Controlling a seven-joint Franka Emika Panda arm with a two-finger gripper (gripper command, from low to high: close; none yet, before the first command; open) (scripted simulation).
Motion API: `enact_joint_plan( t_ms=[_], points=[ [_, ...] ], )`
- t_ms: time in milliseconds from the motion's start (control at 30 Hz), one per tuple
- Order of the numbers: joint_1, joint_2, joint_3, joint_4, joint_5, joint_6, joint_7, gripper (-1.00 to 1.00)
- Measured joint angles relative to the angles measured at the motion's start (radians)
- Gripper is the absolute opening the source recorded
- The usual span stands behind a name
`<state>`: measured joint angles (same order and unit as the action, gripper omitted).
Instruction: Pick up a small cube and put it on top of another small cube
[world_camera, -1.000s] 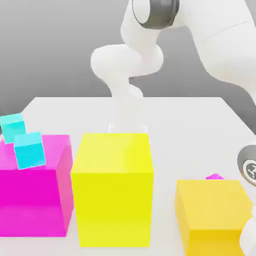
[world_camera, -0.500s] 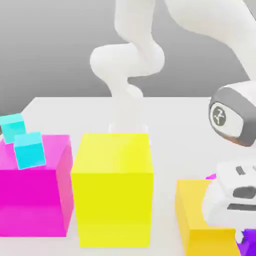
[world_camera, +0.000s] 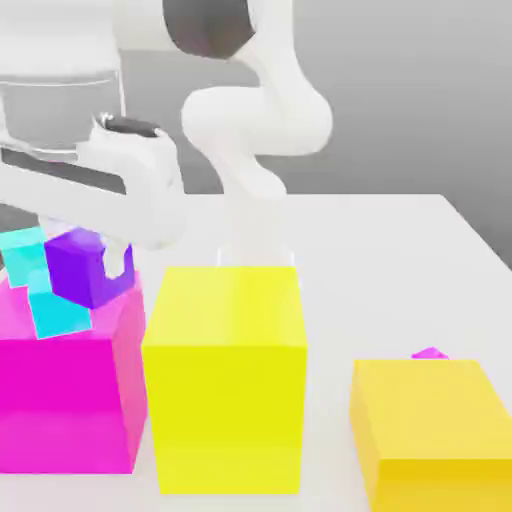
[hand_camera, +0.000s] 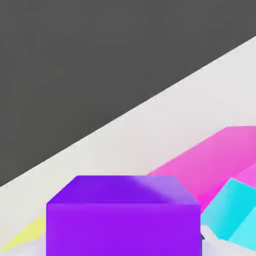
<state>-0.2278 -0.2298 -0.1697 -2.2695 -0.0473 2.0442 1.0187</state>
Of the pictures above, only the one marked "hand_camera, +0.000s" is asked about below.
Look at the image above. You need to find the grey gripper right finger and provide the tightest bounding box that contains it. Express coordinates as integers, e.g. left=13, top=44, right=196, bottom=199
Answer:
left=200, top=224, right=256, bottom=256

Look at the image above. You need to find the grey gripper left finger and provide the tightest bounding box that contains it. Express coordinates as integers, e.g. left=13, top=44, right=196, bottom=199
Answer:
left=0, top=232, right=47, bottom=256

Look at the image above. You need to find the small purple cube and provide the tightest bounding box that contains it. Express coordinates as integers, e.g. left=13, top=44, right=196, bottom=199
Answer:
left=45, top=175, right=202, bottom=256

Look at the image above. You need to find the small cyan cube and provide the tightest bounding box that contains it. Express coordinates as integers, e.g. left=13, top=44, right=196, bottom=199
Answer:
left=200, top=177, right=256, bottom=253

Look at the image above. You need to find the large yellow box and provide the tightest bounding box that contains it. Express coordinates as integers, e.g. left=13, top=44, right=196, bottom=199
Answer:
left=0, top=215, right=47, bottom=253

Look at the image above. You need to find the large pink box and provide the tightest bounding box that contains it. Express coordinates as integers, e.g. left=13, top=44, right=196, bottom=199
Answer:
left=146, top=125, right=256, bottom=215

